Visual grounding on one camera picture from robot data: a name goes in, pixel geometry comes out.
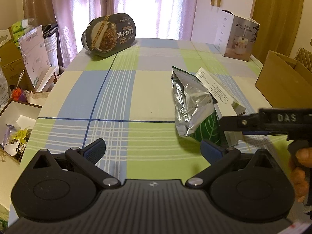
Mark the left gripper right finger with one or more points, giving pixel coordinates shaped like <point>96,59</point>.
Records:
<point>220,160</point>

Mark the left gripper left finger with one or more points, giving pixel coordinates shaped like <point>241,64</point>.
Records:
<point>84,162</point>

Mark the quilted brown chair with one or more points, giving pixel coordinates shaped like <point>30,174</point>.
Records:
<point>305,57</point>

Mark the open box with trinkets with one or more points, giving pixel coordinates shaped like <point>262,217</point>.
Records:
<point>17,123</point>

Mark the person's right hand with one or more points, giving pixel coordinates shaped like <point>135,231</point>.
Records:
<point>297,174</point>

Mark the green package at edge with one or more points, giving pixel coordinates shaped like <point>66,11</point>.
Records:
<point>4,215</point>

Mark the white power adapter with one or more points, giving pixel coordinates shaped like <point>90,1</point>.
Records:
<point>232,138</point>

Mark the large brown cardboard box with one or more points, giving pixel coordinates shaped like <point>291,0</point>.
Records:
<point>285,82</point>

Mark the brown cardboard box stack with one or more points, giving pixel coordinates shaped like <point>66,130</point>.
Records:
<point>12,63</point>

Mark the checkered tablecloth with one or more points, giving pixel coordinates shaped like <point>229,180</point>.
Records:
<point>127,101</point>

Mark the silver foil pouch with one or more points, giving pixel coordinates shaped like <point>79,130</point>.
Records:
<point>193,102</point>

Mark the white buckets stack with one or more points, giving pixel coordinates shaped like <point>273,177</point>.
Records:
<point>51,44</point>

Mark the white appliance retail box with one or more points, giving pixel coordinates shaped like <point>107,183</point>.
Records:
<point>236,35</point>

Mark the green leaf pattern packet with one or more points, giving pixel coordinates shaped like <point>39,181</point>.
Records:
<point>208,130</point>

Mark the black instant noodle bowl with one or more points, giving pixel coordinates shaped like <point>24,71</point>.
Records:
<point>108,35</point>

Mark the pink curtain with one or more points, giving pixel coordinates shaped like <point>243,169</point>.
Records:
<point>165,19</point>

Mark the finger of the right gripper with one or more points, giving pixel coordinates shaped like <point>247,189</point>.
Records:
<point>246,123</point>

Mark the white blue medicine box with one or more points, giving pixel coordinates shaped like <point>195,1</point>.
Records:
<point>226,103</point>

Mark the white printed plastic bag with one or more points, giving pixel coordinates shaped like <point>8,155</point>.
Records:
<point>5,92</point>

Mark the green tissue packs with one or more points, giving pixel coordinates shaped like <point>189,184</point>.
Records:
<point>21,28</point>

